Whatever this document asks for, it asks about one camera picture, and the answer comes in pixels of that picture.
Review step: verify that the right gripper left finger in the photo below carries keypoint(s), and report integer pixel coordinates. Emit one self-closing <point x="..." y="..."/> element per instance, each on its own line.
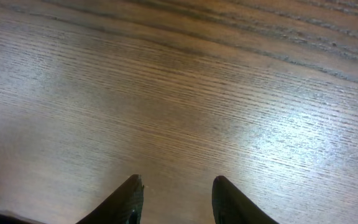
<point x="123" y="206"/>

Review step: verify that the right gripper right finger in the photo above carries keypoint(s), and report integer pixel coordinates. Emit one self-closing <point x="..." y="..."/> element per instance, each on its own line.
<point x="231" y="206"/>

